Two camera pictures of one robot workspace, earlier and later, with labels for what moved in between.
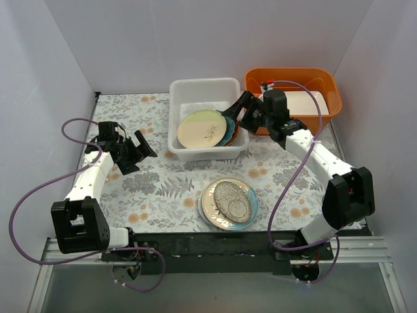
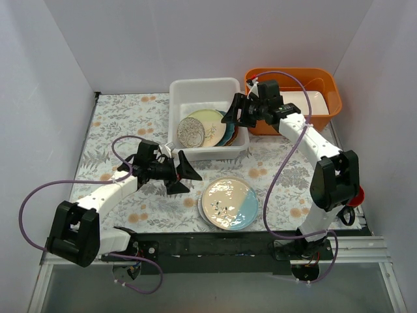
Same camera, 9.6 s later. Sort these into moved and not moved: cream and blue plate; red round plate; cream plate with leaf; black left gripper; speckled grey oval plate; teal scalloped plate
Moved: speckled grey oval plate; black left gripper
Not moved: red round plate; cream and blue plate; teal scalloped plate; cream plate with leaf
